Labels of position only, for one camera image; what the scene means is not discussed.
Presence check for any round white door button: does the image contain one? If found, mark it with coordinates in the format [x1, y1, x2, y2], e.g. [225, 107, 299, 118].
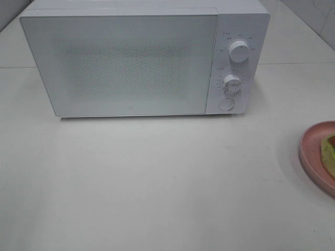
[218, 98, 235, 111]

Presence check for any white microwave door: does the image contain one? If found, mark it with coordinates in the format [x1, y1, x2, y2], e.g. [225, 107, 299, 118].
[20, 15, 217, 117]

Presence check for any pink plate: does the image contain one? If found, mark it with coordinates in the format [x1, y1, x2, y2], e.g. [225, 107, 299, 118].
[299, 121, 334, 197]

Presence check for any sandwich with lettuce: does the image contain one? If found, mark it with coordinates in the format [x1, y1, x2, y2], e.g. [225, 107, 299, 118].
[321, 133, 334, 177]

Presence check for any lower white timer knob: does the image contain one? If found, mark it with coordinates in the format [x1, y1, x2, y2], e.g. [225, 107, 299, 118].
[224, 74, 241, 95]

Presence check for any upper white power knob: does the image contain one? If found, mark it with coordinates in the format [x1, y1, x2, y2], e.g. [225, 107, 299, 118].
[228, 39, 250, 63]

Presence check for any white microwave oven body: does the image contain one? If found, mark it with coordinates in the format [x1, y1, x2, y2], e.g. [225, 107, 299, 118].
[20, 1, 270, 117]

